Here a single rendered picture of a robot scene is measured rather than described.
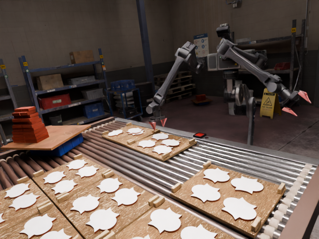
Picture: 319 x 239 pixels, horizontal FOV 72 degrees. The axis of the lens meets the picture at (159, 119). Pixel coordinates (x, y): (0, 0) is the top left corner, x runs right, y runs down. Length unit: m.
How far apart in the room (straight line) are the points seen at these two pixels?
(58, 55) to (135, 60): 2.35
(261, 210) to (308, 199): 0.20
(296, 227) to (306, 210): 0.11
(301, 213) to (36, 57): 6.18
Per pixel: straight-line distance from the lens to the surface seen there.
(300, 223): 1.00
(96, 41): 6.93
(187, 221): 0.97
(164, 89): 1.64
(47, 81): 5.88
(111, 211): 1.07
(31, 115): 1.93
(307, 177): 1.34
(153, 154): 1.51
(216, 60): 2.11
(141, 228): 0.97
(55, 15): 6.72
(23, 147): 1.95
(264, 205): 1.07
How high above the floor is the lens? 1.59
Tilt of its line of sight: 17 degrees down
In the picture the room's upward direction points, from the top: 7 degrees counter-clockwise
